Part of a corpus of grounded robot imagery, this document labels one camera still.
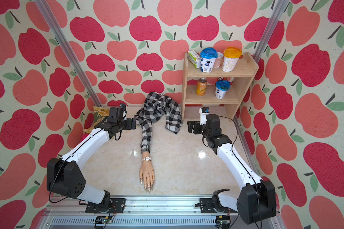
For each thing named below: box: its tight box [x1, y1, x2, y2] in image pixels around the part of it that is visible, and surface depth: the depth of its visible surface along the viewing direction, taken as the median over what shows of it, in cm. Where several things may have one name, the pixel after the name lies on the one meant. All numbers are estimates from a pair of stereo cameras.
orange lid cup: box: [221, 46, 243, 72], surface depth 77 cm
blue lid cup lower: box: [215, 79, 231, 100], surface depth 94 cm
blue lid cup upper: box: [199, 47, 219, 73], surface depth 76 cm
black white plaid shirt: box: [134, 92, 183, 155], surface depth 113 cm
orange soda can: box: [195, 77, 208, 96], surface depth 95 cm
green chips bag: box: [82, 105, 110, 134], surface depth 107 cm
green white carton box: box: [187, 49, 201, 69], surface depth 85 cm
